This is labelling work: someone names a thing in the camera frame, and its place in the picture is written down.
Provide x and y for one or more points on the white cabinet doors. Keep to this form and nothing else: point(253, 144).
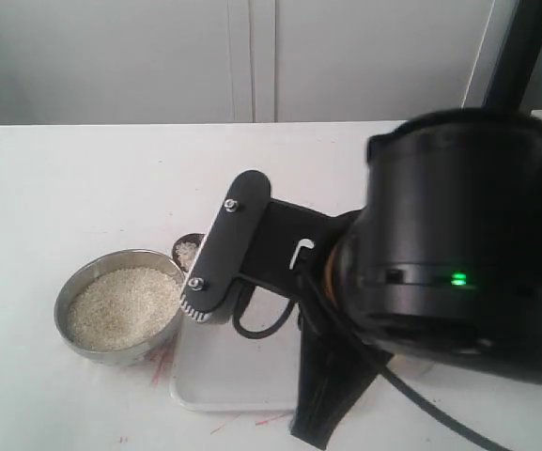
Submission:
point(104, 62)

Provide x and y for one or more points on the steel bowl of rice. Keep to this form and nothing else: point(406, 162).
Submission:
point(121, 308)

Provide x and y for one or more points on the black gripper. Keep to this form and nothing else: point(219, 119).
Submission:
point(336, 367)

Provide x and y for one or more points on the dark vertical post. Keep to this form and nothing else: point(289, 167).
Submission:
point(517, 58)

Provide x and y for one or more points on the brown wooden spoon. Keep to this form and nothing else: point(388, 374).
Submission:
point(185, 249)

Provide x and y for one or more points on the white rectangular tray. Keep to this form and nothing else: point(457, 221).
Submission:
point(217, 370)

